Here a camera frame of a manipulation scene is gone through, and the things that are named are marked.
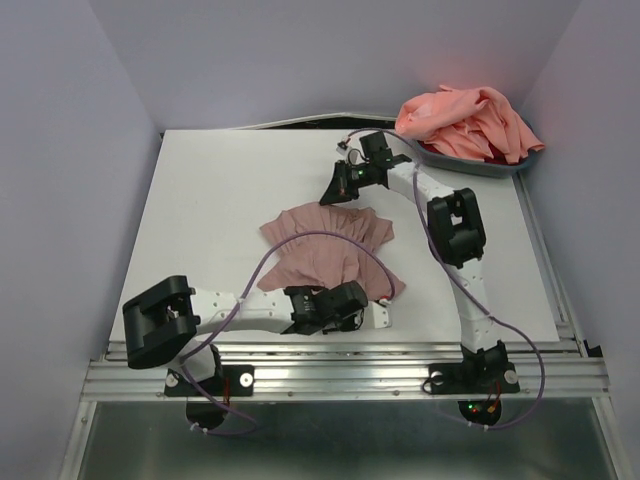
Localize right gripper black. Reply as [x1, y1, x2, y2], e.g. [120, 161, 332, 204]
[319, 159, 374, 206]

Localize dusty pink pleated skirt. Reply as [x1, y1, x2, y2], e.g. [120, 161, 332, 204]
[257, 202, 406, 300]

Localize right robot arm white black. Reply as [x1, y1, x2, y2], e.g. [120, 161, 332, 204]
[320, 129, 520, 395]

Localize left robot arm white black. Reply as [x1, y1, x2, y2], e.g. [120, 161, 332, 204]
[122, 275, 387, 397]

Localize salmon orange skirt pile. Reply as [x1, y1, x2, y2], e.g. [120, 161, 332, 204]
[395, 85, 545, 163]

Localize red garment in basket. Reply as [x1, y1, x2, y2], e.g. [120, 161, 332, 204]
[419, 142, 526, 167]

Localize blue grey plastic basket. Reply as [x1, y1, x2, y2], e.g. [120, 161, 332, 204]
[414, 141, 542, 179]

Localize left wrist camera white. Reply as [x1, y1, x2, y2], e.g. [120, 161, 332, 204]
[361, 302, 392, 330]

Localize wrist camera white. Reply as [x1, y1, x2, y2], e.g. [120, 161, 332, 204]
[336, 140, 365, 165]
[361, 302, 392, 330]

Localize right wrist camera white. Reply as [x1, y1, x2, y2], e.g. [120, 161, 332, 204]
[336, 140, 365, 165]

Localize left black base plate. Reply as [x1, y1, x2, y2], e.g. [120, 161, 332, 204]
[163, 365, 255, 398]

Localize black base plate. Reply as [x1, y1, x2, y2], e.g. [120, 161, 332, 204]
[421, 362, 520, 396]
[163, 365, 255, 398]

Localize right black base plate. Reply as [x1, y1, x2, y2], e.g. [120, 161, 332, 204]
[421, 362, 520, 396]

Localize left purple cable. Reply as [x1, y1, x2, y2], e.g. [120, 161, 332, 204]
[184, 230, 401, 435]

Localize aluminium rail frame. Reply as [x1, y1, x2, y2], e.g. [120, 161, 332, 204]
[59, 184, 621, 480]

